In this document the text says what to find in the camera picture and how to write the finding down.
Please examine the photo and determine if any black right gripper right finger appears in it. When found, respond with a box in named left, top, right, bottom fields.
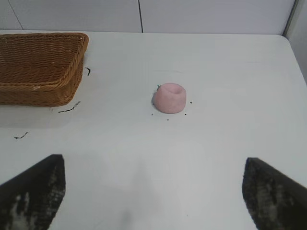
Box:
left=241, top=157, right=307, bottom=230

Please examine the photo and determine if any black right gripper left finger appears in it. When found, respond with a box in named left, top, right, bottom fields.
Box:
left=0, top=154, right=67, bottom=230

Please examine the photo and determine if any pink peach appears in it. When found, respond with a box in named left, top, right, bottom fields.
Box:
left=152, top=82, right=187, bottom=114

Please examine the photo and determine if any brown woven wicker basket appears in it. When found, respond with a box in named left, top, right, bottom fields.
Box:
left=0, top=33, right=90, bottom=108

